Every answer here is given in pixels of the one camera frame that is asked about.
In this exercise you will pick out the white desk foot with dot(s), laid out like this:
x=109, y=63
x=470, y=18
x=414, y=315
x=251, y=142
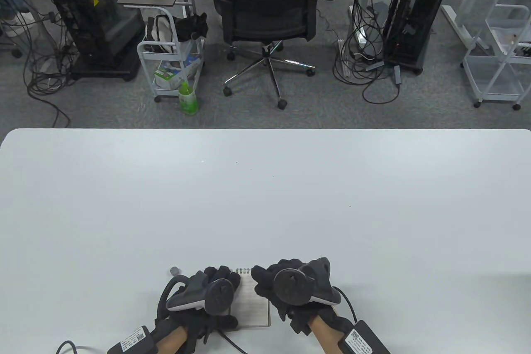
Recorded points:
x=456, y=24

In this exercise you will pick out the grey stamp cap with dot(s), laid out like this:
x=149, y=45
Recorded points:
x=174, y=271

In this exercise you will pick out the person's right hand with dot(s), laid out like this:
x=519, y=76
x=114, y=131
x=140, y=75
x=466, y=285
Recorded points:
x=265, y=277

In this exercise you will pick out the grey handheld controller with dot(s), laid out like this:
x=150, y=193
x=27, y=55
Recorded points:
x=220, y=298
x=292, y=287

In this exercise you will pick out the person's left hand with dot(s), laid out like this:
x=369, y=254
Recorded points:
x=220, y=273

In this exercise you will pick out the black glass computer tower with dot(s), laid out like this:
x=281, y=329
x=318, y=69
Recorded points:
x=91, y=9

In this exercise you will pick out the black labelled wrist box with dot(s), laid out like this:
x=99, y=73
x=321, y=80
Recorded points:
x=365, y=339
x=135, y=339

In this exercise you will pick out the white spiral notebook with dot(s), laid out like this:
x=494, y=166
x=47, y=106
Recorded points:
x=253, y=308

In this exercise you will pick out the white rolling cart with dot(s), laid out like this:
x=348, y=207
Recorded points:
x=498, y=76
x=166, y=92

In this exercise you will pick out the black white backpack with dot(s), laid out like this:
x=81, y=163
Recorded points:
x=159, y=32

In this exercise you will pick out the person's right forearm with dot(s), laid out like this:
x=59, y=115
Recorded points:
x=325, y=335

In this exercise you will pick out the black grey computer tower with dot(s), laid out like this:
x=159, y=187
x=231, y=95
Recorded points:
x=415, y=18

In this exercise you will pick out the black cloth bag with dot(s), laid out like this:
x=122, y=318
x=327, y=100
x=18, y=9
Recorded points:
x=191, y=26

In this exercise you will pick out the grey power adapter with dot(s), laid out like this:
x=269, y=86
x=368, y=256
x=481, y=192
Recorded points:
x=374, y=66
x=397, y=75

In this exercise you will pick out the person's left forearm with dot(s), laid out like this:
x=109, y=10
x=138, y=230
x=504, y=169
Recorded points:
x=172, y=339

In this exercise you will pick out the green plastic bottle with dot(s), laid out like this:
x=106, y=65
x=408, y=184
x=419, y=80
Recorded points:
x=188, y=101

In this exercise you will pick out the blue white packet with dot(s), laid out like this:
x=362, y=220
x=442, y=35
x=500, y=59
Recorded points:
x=191, y=63

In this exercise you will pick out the white power strip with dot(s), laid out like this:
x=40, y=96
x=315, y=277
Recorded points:
x=343, y=57

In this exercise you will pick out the green white carton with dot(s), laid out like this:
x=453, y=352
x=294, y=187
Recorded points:
x=168, y=76

